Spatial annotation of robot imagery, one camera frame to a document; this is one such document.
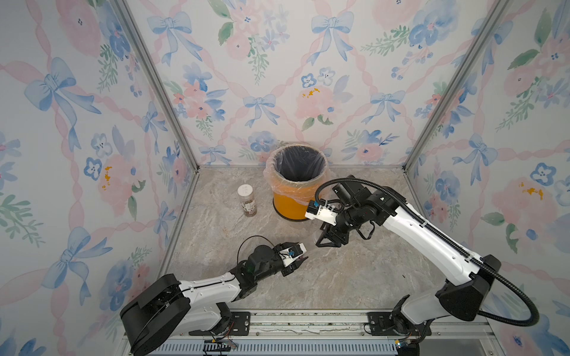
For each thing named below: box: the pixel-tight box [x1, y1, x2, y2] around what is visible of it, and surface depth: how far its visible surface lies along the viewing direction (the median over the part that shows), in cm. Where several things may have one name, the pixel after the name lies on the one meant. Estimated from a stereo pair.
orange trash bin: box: [272, 143, 329, 221], surface depth 93 cm
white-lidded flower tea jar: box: [237, 183, 258, 218], surface depth 92 cm
